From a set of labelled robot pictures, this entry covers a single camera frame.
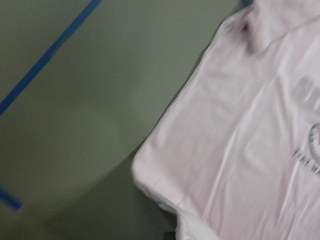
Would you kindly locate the blue tape grid lines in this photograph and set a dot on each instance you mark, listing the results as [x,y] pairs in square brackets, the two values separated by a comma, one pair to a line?
[5,197]

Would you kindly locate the pink Snoopy t-shirt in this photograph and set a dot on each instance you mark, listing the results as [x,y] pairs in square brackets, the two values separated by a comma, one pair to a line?
[236,156]

